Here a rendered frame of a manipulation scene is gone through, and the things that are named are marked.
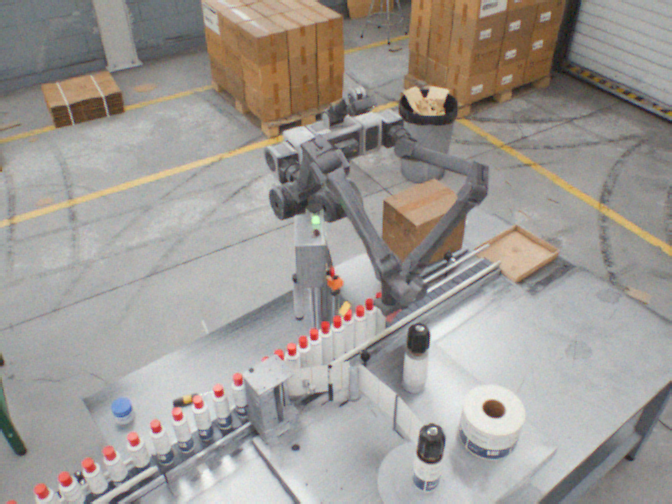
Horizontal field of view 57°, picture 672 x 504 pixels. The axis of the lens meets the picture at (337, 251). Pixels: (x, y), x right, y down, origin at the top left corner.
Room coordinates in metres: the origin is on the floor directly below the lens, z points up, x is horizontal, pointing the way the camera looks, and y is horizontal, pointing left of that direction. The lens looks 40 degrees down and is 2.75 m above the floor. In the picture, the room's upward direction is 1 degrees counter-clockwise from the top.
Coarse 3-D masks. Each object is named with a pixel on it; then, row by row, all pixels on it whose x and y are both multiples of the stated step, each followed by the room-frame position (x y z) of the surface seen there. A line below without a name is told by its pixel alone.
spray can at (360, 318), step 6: (360, 306) 1.66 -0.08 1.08; (360, 312) 1.63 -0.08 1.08; (354, 318) 1.64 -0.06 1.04; (360, 318) 1.63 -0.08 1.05; (366, 318) 1.64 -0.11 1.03; (354, 324) 1.64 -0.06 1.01; (360, 324) 1.63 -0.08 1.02; (354, 330) 1.63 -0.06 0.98; (360, 330) 1.63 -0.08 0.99; (354, 336) 1.63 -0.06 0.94; (360, 336) 1.63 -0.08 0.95; (354, 342) 1.63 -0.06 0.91; (360, 342) 1.63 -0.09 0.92
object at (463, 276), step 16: (464, 272) 2.06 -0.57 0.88; (448, 288) 1.96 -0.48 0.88; (464, 288) 1.96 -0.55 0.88; (416, 304) 1.87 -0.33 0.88; (400, 320) 1.78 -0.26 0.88; (384, 336) 1.69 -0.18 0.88; (192, 432) 1.26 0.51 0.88; (224, 432) 1.26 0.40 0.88; (176, 448) 1.20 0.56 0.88; (160, 464) 1.14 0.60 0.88; (176, 464) 1.14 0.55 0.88
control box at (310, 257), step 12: (300, 216) 1.71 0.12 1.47; (300, 228) 1.64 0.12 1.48; (312, 228) 1.64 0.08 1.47; (300, 240) 1.58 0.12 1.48; (312, 240) 1.58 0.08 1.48; (324, 240) 1.58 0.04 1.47; (300, 252) 1.55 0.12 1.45; (312, 252) 1.55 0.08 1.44; (324, 252) 1.56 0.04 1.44; (300, 264) 1.55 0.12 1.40; (312, 264) 1.55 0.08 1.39; (324, 264) 1.56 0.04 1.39; (300, 276) 1.55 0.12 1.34; (312, 276) 1.55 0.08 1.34; (324, 276) 1.56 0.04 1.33; (300, 288) 1.55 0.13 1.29
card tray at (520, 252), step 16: (496, 240) 2.34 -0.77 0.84; (512, 240) 2.34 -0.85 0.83; (528, 240) 2.34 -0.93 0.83; (480, 256) 2.23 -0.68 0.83; (496, 256) 2.22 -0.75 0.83; (512, 256) 2.22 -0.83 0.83; (528, 256) 2.22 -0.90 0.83; (544, 256) 2.22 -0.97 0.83; (512, 272) 2.11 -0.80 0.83; (528, 272) 2.09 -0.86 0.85
